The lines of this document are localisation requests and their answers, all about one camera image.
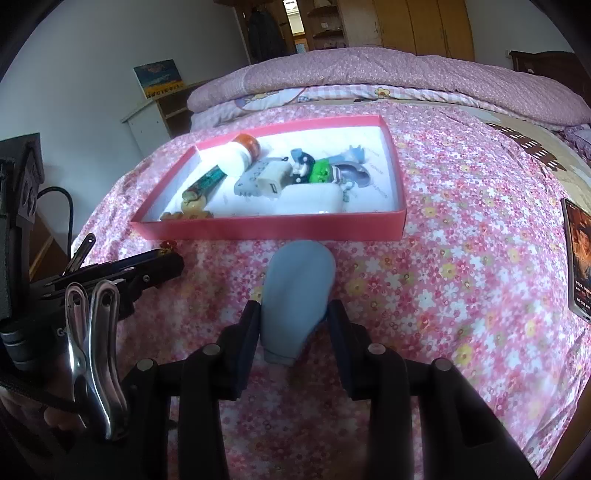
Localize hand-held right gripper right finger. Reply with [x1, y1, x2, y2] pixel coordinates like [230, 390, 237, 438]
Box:
[328, 299, 540, 480]

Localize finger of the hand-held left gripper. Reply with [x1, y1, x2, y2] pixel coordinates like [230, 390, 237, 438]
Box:
[69, 257, 185, 320]
[48, 251, 170, 286]

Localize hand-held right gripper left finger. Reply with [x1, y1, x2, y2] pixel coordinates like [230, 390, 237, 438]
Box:
[83, 299, 263, 480]

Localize wooden puzzle block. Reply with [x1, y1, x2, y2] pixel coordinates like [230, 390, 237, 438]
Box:
[159, 210, 215, 223]

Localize light blue oval device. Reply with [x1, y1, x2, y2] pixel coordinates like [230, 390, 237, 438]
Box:
[259, 240, 337, 367]

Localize round wooden chess piece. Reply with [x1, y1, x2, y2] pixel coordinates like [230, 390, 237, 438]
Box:
[181, 193, 208, 217]

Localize green tube packet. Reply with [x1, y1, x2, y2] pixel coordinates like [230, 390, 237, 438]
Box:
[181, 167, 225, 204]

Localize pink cardboard box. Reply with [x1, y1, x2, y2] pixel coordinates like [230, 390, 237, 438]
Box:
[129, 115, 408, 241]

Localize grey plate with holes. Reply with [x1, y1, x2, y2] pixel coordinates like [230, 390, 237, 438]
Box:
[233, 159, 278, 198]

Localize white bottle orange cap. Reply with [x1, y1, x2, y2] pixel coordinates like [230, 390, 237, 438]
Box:
[196, 133, 262, 178]

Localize white rounded case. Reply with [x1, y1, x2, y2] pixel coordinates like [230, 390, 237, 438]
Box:
[276, 184, 346, 215]

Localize grey tube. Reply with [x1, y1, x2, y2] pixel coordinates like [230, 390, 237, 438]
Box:
[332, 161, 372, 190]

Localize green striped keychain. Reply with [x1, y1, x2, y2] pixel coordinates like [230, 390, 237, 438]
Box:
[291, 148, 352, 201]

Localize person's left hand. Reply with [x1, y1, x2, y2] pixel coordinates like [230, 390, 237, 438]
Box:
[0, 387, 80, 433]

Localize metal spring clip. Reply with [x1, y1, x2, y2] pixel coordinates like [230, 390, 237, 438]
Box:
[65, 233, 97, 275]
[65, 279, 127, 439]

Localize wooden side table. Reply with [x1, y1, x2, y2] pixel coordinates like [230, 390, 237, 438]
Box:
[28, 203, 70, 278]

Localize white shelf unit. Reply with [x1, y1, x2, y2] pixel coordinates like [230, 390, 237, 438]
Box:
[121, 80, 213, 153]

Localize blue yellow picture board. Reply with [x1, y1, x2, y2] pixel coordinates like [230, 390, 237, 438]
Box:
[133, 59, 186, 99]

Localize cartoon printed blanket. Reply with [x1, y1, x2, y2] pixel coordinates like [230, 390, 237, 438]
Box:
[189, 85, 462, 127]

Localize book on bed right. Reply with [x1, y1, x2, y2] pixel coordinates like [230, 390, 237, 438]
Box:
[561, 198, 591, 324]

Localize dark hanging coats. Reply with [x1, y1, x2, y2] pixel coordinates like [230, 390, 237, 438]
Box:
[247, 9, 287, 65]

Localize pink quilt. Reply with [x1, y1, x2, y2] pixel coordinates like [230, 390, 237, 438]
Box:
[187, 46, 591, 134]

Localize beige bed mat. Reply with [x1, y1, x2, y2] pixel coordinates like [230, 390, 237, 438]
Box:
[480, 111, 591, 222]

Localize wooden corner shelf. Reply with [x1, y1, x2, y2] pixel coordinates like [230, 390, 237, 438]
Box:
[305, 0, 349, 51]

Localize purple ruffled pillow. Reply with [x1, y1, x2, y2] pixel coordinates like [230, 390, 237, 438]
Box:
[561, 124, 591, 160]

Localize wooden wardrobe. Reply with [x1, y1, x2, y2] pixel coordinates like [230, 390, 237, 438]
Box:
[339, 0, 476, 61]

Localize dark wooden headboard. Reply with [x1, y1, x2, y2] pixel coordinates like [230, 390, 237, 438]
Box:
[509, 50, 587, 88]

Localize black cable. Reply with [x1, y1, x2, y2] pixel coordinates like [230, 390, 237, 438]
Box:
[37, 186, 75, 259]

